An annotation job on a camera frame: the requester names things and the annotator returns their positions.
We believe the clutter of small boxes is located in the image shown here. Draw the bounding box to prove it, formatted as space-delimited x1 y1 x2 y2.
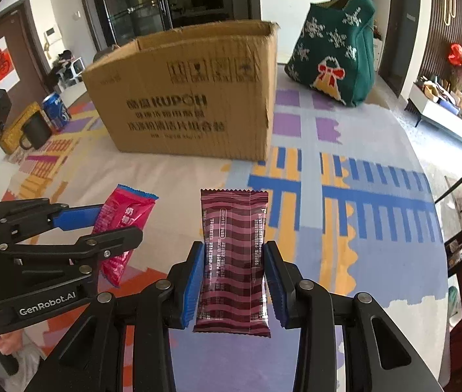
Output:
419 73 462 111

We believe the white chair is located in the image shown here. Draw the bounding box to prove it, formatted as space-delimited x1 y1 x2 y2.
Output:
65 58 87 86

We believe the person's left hand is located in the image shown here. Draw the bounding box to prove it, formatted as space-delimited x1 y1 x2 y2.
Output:
0 330 25 357

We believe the dark glass-door cabinet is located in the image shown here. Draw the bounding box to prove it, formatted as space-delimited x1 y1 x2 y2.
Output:
76 0 252 50

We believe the blue soda can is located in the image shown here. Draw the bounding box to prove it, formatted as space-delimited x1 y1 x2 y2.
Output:
42 92 72 131

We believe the colourful patterned tablecloth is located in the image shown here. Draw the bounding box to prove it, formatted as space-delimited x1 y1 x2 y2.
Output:
0 86 448 392

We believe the black mug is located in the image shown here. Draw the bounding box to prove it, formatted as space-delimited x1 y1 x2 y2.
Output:
19 111 54 152

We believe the brown cardboard box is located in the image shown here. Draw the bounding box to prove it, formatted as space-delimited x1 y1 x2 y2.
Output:
82 20 281 162

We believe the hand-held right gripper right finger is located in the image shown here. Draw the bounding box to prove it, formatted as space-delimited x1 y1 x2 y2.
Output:
263 240 458 392

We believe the maroon striped snack packet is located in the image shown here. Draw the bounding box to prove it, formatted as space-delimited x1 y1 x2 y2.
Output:
192 188 272 339

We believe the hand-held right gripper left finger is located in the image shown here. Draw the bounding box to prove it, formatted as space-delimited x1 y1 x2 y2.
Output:
0 240 206 392

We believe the pink snack packet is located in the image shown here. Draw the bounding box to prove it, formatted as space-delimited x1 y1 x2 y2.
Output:
92 184 159 287

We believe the white low cabinet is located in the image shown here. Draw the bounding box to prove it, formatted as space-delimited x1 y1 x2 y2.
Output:
404 82 462 148

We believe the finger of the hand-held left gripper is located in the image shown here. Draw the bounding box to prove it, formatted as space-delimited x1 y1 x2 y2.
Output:
0 226 144 282
0 200 107 235

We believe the grey upholstered chair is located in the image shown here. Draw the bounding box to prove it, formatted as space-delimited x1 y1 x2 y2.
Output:
94 45 131 63

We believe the dark interior door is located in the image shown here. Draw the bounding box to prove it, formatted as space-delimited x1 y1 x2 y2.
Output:
378 0 423 94

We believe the green knitted bag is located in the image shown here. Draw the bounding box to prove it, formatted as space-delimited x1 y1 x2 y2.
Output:
284 0 378 109

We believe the brown wooden door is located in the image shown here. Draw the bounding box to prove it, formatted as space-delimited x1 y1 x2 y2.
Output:
0 0 52 107

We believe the red door poster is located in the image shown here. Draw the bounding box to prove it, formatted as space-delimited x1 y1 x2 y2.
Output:
0 36 20 89

